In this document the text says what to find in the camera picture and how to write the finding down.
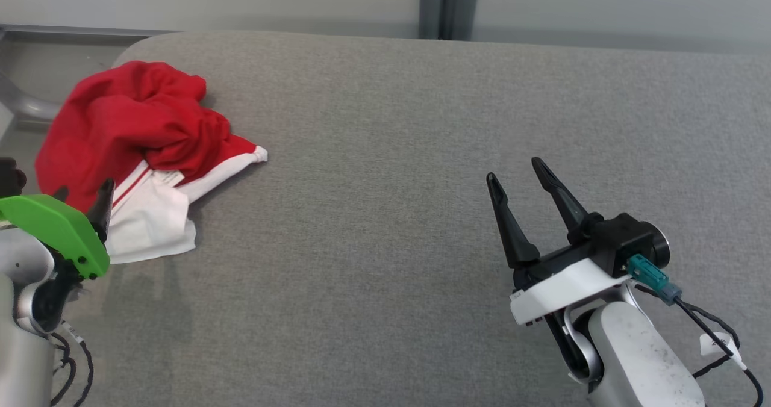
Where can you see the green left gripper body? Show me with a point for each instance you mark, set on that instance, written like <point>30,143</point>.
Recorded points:
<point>54,223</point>

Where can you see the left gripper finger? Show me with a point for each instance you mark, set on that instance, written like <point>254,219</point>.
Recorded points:
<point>62,193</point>
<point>104,211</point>

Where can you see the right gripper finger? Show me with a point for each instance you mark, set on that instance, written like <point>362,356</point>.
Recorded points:
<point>515,232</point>
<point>563,199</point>

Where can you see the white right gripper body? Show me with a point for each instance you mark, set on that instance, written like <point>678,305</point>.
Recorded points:
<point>566,286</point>

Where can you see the red shorts with white trim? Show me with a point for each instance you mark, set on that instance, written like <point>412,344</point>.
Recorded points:
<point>120,112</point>

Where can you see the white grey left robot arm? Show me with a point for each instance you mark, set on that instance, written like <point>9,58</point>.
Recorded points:
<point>18,359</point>

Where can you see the grey metal partition leg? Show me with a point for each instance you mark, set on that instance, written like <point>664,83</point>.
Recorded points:
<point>30,109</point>

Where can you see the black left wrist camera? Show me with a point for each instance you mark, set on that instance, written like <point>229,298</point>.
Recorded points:
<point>11,178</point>

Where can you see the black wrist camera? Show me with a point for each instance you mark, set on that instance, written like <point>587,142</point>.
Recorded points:
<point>629,238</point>
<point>11,178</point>

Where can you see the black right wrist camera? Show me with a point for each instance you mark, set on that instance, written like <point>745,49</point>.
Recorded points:
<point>629,238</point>

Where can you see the grey partition base rail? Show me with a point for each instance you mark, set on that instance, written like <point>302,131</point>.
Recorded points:
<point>72,31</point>

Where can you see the grey partition post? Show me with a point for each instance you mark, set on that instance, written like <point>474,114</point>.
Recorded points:
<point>430,9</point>
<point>464,9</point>

